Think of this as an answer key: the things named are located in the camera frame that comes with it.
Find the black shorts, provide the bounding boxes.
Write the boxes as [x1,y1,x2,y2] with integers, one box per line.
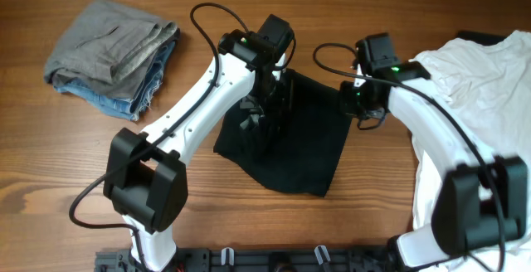
[213,70,352,197]

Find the white t-shirt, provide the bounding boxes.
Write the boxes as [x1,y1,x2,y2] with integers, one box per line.
[410,30,530,272]

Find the folded grey garment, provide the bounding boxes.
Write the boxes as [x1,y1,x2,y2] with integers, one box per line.
[44,0,179,94]

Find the folded blue denim jeans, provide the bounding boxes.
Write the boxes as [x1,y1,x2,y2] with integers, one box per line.
[53,41,176,121]

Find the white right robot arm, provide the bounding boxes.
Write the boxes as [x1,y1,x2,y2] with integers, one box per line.
[339,77,528,271]

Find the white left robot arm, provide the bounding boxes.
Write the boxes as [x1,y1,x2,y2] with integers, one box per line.
[104,53,259,271]

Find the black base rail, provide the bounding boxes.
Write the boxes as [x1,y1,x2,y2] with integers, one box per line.
[94,245,399,272]

